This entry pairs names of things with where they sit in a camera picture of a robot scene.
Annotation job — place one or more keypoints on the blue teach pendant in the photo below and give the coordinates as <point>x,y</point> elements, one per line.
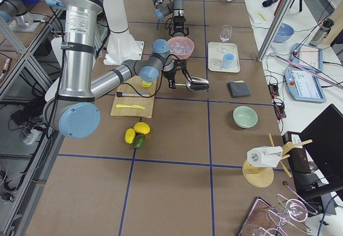
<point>303,86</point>
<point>307,56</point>

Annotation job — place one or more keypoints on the white paper cup holder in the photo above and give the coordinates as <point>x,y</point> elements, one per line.
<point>265,156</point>

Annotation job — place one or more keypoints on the far blue teach pendant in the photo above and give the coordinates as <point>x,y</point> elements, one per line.
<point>307,56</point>

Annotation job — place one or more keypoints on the steel ice scoop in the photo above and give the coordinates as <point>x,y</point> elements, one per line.
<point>195,84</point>

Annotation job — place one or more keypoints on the pink bowl of ice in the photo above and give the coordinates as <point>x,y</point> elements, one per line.
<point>181,47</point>

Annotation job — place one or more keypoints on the yellow lemon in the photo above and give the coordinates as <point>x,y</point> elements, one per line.
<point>129,135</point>
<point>142,128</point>

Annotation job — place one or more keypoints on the light blue cup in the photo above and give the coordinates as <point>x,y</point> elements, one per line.
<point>227,60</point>

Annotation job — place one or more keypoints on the steel muddler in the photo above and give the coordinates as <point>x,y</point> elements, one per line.
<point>123,94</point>

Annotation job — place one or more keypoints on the near blue teach pendant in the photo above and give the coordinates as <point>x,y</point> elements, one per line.
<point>303,86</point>

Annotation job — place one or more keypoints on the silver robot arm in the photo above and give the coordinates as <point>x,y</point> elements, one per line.
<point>164,8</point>
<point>72,110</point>

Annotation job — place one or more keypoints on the yellow plastic knife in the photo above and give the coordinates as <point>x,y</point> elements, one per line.
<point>130,106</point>

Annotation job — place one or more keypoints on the black monitor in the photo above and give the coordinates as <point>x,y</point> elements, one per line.
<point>325,131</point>

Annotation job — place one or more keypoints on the yellow lemon lower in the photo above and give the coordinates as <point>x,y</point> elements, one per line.
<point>129,135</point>

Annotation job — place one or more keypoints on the aluminium frame post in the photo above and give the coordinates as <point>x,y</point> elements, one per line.
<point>276,23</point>

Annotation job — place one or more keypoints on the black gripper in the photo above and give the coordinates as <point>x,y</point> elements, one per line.
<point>169,74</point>
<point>179,22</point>

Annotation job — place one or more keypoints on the bamboo cutting board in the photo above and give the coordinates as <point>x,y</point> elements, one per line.
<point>147,103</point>

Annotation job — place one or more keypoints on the clear wine glass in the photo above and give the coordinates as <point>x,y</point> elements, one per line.
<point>225,35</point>

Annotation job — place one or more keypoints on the cream bear tray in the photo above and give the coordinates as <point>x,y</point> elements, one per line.
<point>215,58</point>

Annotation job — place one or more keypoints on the lemon slice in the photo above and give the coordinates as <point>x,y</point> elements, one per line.
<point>145,84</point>

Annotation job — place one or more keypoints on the white chair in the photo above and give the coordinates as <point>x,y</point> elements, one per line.
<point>56,48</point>

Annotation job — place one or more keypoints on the yellow lemon upper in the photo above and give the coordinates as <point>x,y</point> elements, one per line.
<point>142,128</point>

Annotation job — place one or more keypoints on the wooden cup stand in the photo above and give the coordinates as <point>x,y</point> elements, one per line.
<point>263,177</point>

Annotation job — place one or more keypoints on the grey folded cloth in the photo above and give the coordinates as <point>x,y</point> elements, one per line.
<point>238,89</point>

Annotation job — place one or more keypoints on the blue bowl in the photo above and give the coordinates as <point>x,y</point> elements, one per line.
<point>284,33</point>

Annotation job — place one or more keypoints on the green bowl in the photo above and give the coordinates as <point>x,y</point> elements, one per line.
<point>245,117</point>

